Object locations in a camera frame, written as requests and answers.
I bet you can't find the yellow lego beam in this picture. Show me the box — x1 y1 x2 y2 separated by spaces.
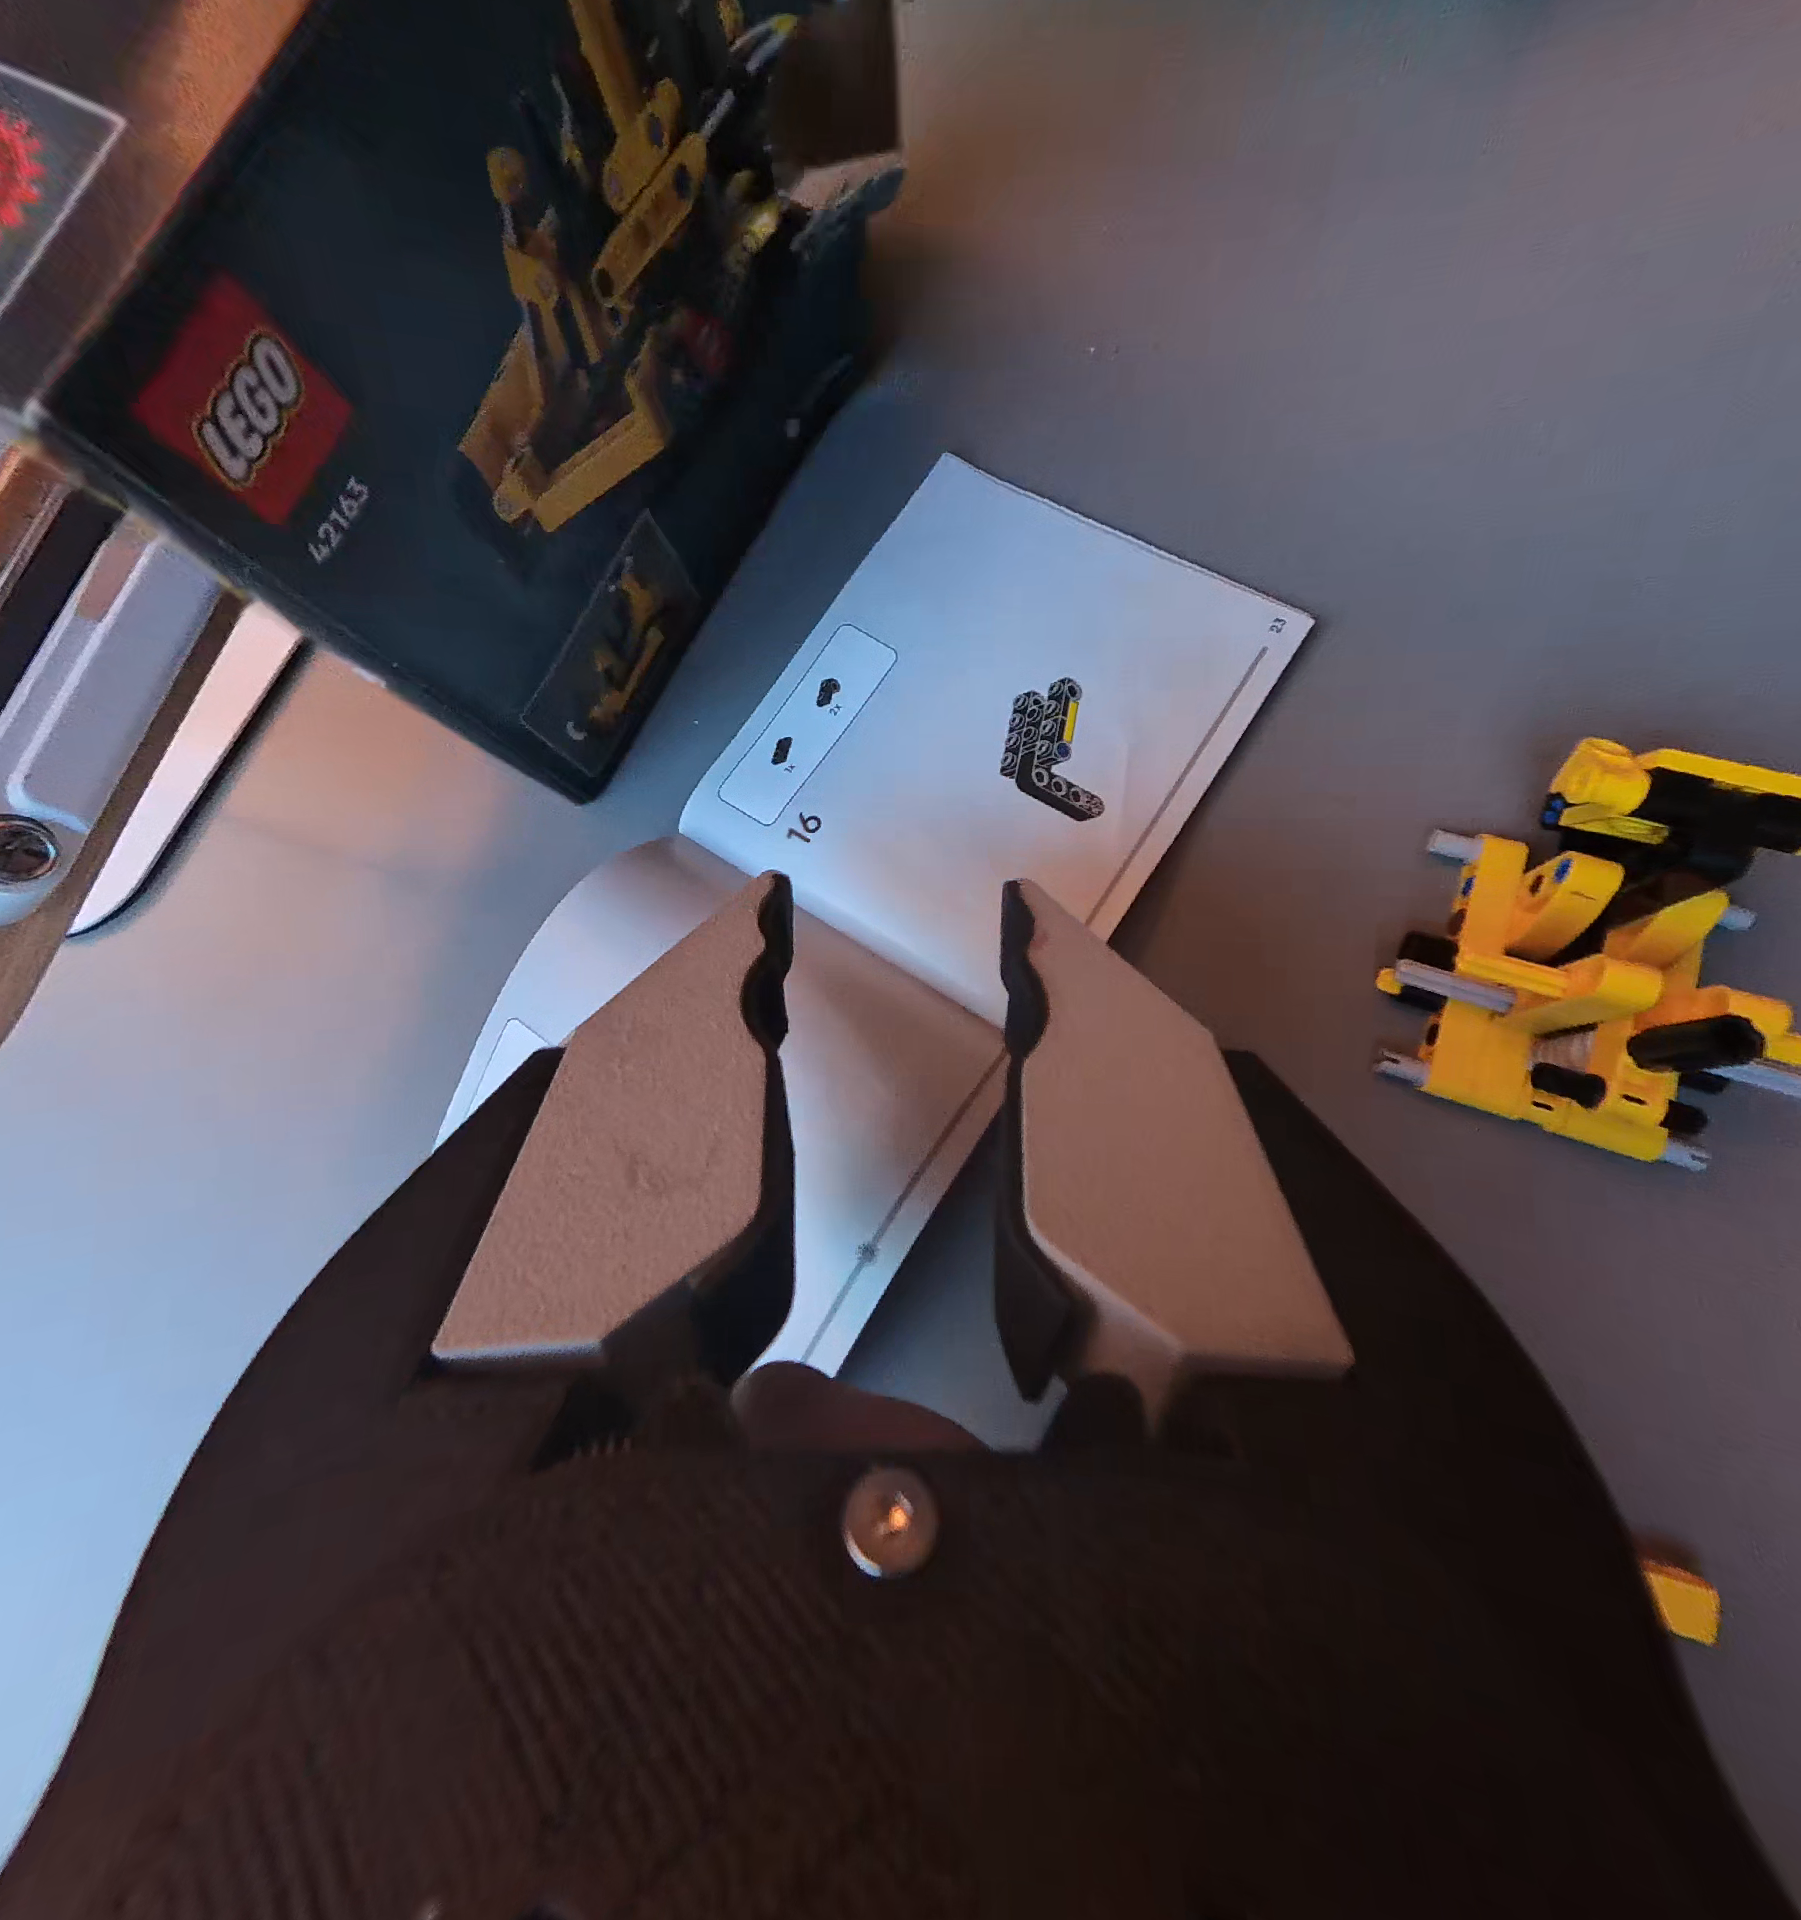
1634 1537 1723 1649

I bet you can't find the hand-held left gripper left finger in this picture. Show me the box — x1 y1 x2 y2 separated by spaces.
429 871 800 1389

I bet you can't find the white instruction booklet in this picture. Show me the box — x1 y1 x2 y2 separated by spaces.
434 451 1315 1381

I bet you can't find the yellow black lego model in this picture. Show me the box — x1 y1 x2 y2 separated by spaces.
1370 736 1801 1171

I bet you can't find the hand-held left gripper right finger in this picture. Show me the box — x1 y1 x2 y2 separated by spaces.
990 877 1357 1428

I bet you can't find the white stand base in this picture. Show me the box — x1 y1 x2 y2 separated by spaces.
0 526 305 939

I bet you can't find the black lego box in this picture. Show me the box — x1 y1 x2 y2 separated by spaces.
0 0 910 804

